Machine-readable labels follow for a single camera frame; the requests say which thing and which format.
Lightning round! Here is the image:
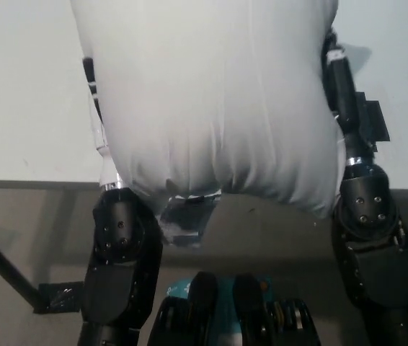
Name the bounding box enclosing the black table foot plate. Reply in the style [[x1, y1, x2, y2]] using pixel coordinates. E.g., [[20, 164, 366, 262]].
[[37, 280, 84, 315]]

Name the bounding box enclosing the black metal table leg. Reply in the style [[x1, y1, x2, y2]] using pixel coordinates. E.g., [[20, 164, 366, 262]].
[[0, 218, 45, 315]]

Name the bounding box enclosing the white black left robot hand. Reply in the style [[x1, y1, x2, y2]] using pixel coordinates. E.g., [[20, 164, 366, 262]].
[[82, 56, 125, 191]]

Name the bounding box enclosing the black tape patch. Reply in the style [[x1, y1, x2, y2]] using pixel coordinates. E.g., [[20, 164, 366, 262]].
[[354, 91, 391, 153]]

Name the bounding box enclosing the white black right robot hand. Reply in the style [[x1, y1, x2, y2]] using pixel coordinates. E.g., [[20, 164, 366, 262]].
[[320, 27, 373, 167]]

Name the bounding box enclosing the white square pillow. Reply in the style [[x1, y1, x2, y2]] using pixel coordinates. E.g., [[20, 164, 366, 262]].
[[68, 0, 346, 250]]

